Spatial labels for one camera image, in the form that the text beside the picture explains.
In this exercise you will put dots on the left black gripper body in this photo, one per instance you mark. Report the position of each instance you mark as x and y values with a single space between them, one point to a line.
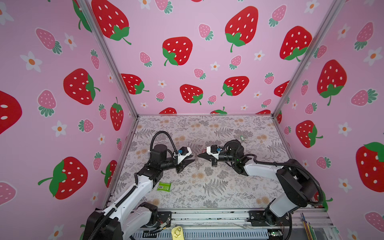
179 168

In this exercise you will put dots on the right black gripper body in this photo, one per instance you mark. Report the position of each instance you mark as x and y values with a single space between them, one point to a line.
214 161

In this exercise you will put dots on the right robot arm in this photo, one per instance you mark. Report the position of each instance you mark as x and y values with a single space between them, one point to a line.
300 187

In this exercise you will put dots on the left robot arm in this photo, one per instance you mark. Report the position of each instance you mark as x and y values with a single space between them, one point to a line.
127 215

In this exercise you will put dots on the green packet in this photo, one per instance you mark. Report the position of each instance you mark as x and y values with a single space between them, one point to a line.
166 187

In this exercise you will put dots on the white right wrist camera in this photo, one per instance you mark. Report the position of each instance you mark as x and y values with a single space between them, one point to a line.
214 151

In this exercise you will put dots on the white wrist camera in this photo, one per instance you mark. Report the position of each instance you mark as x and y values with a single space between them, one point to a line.
214 151
184 153

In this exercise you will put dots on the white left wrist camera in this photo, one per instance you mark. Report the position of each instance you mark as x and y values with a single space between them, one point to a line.
184 153

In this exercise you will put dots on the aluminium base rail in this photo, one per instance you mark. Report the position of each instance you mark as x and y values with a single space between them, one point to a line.
241 224

